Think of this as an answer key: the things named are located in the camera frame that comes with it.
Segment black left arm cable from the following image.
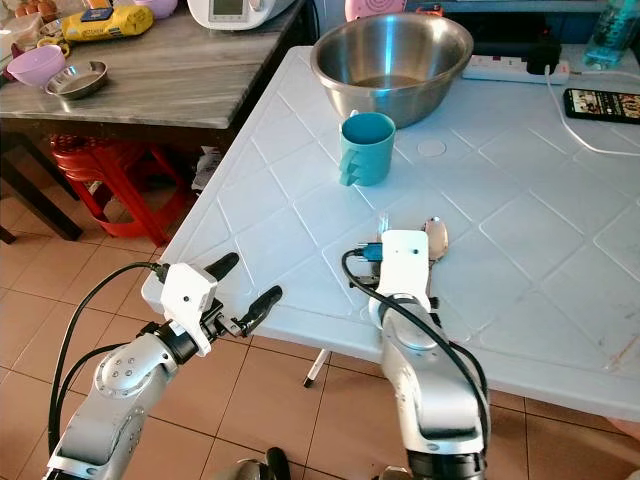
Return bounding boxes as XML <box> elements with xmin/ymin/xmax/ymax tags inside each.
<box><xmin>48</xmin><ymin>261</ymin><xmax>169</xmax><ymax>461</ymax></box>

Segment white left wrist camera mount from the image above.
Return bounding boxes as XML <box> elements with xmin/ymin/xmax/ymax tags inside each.
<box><xmin>160</xmin><ymin>262</ymin><xmax>221</xmax><ymax>359</ymax></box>

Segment small steel dish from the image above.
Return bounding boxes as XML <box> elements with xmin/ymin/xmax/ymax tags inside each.
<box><xmin>45</xmin><ymin>59</ymin><xmax>110</xmax><ymax>100</ymax></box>

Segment large steel mixing bowl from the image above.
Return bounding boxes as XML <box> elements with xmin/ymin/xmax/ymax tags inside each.
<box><xmin>310</xmin><ymin>13</ymin><xmax>475</xmax><ymax>130</ymax></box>

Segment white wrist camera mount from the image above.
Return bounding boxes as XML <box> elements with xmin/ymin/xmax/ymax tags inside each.
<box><xmin>160</xmin><ymin>262</ymin><xmax>221</xmax><ymax>359</ymax></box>
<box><xmin>375</xmin><ymin>229</ymin><xmax>434</xmax><ymax>303</ymax></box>

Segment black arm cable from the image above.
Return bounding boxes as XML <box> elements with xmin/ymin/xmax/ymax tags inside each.
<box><xmin>340</xmin><ymin>241</ymin><xmax>492</xmax><ymax>441</ymax></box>
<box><xmin>48</xmin><ymin>261</ymin><xmax>169</xmax><ymax>461</ymax></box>

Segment white kitchen appliance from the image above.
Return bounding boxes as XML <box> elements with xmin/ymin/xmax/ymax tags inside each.
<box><xmin>187</xmin><ymin>0</ymin><xmax>297</xmax><ymax>32</ymax></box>

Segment marble top wooden table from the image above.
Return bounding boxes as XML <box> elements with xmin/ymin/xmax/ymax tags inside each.
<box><xmin>0</xmin><ymin>0</ymin><xmax>306</xmax><ymax>247</ymax></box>

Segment teal ceramic mug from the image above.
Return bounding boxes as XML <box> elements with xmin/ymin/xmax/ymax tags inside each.
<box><xmin>339</xmin><ymin>111</ymin><xmax>398</xmax><ymax>188</ymax></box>

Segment purple plastic bowl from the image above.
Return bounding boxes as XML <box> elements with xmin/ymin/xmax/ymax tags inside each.
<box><xmin>130</xmin><ymin>0</ymin><xmax>180</xmax><ymax>21</ymax></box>

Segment yellow food packet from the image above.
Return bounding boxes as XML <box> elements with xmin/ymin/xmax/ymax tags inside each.
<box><xmin>61</xmin><ymin>3</ymin><xmax>155</xmax><ymax>44</ymax></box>

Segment pink round container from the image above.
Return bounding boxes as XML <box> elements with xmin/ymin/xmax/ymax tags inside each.
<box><xmin>344</xmin><ymin>0</ymin><xmax>407</xmax><ymax>24</ymax></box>

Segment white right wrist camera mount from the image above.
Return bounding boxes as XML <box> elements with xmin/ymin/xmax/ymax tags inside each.
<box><xmin>375</xmin><ymin>229</ymin><xmax>434</xmax><ymax>303</ymax></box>

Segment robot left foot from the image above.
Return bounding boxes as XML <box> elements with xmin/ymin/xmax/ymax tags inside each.
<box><xmin>218</xmin><ymin>447</ymin><xmax>292</xmax><ymax>480</ymax></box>

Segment black power plug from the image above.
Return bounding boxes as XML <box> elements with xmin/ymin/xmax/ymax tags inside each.
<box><xmin>524</xmin><ymin>40</ymin><xmax>562</xmax><ymax>77</ymax></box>

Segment clear water bottle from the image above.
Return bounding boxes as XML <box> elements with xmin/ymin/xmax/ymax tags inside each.
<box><xmin>584</xmin><ymin>0</ymin><xmax>640</xmax><ymax>70</ymax></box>

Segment clear plastic food container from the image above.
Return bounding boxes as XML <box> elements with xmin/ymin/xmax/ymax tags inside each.
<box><xmin>1</xmin><ymin>12</ymin><xmax>47</xmax><ymax>56</ymax></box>

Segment red plastic stool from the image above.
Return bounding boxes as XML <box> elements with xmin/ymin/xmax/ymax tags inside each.
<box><xmin>50</xmin><ymin>135</ymin><xmax>197</xmax><ymax>248</ymax></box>

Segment white power strip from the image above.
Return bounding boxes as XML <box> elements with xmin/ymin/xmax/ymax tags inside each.
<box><xmin>462</xmin><ymin>53</ymin><xmax>572</xmax><ymax>84</ymax></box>

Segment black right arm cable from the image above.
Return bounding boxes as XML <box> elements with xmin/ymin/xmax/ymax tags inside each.
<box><xmin>340</xmin><ymin>241</ymin><xmax>492</xmax><ymax>441</ymax></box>

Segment white charging cable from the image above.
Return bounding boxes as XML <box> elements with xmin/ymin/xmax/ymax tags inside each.
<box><xmin>546</xmin><ymin>73</ymin><xmax>640</xmax><ymax>159</ymax></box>

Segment white plastic bag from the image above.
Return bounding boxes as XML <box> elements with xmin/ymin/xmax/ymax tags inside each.
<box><xmin>189</xmin><ymin>147</ymin><xmax>227</xmax><ymax>193</ymax></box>

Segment white table leg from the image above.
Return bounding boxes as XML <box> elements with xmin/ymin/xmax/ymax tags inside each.
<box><xmin>303</xmin><ymin>347</ymin><xmax>333</xmax><ymax>389</ymax></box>

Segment lilac plastic bowl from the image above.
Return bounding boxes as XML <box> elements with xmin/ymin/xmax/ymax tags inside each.
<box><xmin>7</xmin><ymin>44</ymin><xmax>68</xmax><ymax>89</ymax></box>

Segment black smartphone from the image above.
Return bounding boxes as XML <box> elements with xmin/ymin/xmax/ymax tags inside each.
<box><xmin>563</xmin><ymin>88</ymin><xmax>640</xmax><ymax>127</ymax></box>

